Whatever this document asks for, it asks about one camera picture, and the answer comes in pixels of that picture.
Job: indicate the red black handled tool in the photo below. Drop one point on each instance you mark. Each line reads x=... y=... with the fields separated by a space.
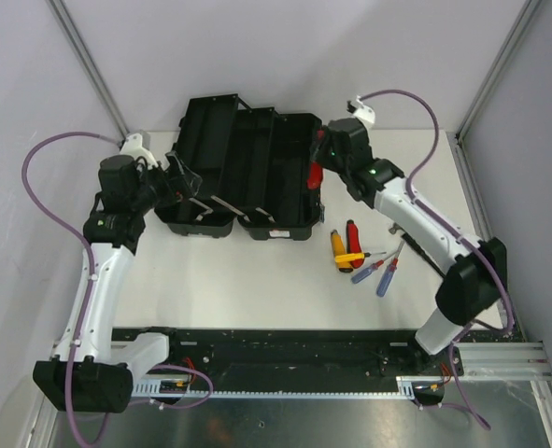
x=353 y=243

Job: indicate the red handled pliers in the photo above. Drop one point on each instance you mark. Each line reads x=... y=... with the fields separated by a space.
x=315 y=173

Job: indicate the left aluminium frame post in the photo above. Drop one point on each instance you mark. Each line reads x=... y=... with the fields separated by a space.
x=83 y=54

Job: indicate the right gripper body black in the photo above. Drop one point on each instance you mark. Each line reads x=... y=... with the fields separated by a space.
x=329 y=159

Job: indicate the claw hammer black handle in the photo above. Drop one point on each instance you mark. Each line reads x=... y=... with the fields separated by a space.
x=412 y=243

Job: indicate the black plastic toolbox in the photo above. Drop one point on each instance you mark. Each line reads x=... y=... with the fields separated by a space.
x=252 y=163

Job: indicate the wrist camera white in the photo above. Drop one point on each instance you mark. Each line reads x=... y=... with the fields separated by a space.
x=364 y=113
x=136 y=145

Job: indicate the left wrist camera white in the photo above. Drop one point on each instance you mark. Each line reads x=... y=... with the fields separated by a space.
x=136 y=145

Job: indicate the aluminium frame post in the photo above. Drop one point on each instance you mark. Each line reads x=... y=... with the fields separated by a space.
x=508 y=50
x=83 y=54

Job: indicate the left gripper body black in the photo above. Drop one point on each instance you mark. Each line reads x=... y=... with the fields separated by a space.
x=159 y=190

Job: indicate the blue screwdriver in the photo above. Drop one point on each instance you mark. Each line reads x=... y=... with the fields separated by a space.
x=367 y=271
x=388 y=274

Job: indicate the yellow utility knife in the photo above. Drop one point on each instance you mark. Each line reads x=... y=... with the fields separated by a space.
x=339 y=250

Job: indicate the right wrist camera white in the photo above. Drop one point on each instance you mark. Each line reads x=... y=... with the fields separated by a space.
x=364 y=113

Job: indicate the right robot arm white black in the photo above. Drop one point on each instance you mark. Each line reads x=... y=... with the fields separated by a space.
x=475 y=271

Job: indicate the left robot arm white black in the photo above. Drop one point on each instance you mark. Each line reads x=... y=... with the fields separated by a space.
x=85 y=373

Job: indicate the grey slotted cable duct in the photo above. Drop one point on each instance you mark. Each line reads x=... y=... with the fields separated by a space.
x=156 y=389

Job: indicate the right aluminium frame post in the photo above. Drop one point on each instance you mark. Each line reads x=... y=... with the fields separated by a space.
x=508 y=50

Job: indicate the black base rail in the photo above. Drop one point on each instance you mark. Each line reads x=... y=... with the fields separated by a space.
x=299 y=360

